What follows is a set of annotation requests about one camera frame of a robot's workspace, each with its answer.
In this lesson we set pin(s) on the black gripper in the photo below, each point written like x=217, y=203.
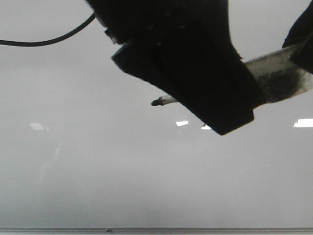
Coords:
x=151, y=57

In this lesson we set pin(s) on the grey aluminium whiteboard frame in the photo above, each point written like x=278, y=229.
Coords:
x=160, y=231

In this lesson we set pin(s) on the black whiteboard marker pen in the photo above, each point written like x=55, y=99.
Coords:
x=276, y=78

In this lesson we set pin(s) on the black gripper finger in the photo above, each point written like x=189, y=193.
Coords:
x=301, y=35

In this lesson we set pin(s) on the white whiteboard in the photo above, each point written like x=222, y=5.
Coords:
x=82, y=146

